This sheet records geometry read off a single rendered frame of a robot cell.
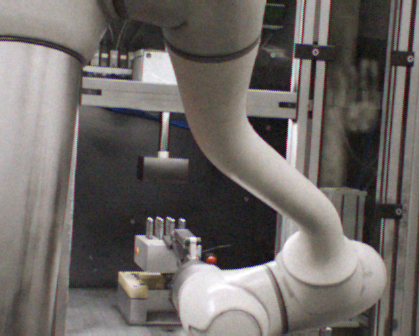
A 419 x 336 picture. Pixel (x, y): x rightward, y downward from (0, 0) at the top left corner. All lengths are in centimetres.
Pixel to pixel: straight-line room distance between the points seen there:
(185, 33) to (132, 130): 101
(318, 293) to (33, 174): 53
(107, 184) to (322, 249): 78
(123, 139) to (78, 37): 104
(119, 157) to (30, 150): 107
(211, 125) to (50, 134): 21
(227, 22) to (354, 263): 48
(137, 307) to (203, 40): 80
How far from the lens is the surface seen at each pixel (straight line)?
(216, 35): 82
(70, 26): 79
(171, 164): 159
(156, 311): 164
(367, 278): 121
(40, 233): 76
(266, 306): 117
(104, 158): 182
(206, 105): 89
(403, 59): 155
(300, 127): 147
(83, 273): 185
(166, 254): 149
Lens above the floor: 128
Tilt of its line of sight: 3 degrees down
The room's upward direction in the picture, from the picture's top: 4 degrees clockwise
